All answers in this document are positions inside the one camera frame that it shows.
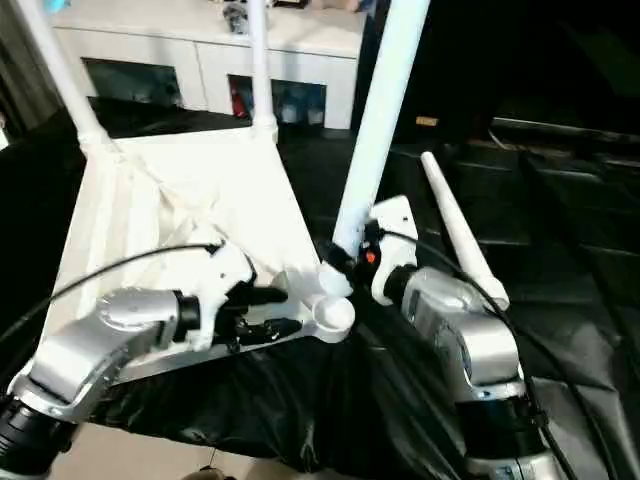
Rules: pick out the small yellow tag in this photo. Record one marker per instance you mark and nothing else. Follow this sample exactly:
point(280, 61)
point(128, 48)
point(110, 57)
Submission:
point(427, 121)

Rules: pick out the black work mat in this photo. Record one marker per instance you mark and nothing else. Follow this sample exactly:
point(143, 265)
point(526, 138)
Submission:
point(560, 280)

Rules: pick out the white cabinet with glass doors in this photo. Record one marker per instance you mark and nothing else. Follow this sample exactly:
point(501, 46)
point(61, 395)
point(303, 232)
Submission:
point(170, 55)

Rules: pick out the white plastic table top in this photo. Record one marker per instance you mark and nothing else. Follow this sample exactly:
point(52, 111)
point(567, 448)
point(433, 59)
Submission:
point(180, 200)

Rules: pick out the white plastic table leg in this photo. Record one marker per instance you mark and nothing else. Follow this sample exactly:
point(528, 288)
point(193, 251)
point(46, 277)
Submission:
point(260, 70)
point(460, 230)
point(65, 80)
point(385, 100)

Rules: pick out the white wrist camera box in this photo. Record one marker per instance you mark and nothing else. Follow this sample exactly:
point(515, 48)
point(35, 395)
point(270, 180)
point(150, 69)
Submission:
point(220, 270)
point(395, 240)

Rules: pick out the dark low shelf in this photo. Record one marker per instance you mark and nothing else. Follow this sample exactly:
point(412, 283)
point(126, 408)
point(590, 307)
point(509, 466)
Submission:
point(570, 125)

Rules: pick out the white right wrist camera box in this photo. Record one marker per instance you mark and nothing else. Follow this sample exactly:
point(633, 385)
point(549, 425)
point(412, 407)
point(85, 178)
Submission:
point(395, 240)

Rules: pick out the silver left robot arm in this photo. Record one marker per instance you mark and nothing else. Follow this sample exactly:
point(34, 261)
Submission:
point(90, 345)

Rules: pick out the shiny ornament on cabinet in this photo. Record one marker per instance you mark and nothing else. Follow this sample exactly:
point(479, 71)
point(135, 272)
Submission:
point(238, 14)

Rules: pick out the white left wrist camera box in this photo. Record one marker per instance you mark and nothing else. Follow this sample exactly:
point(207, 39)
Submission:
point(220, 270)

